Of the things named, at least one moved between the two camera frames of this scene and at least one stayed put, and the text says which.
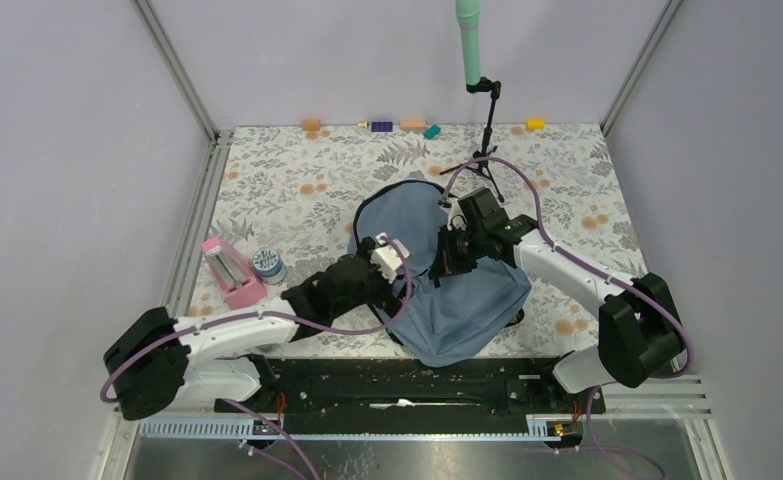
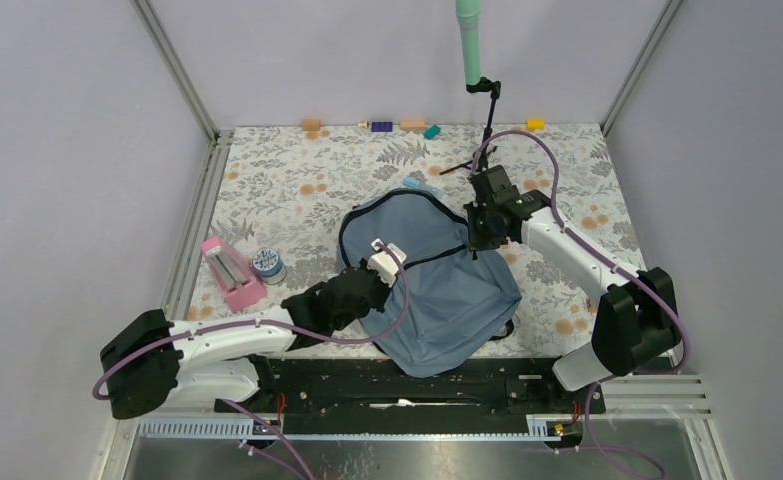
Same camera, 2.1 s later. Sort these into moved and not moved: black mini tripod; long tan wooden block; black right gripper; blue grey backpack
Moved: black right gripper
Not moved: long tan wooden block; blue grey backpack; black mini tripod
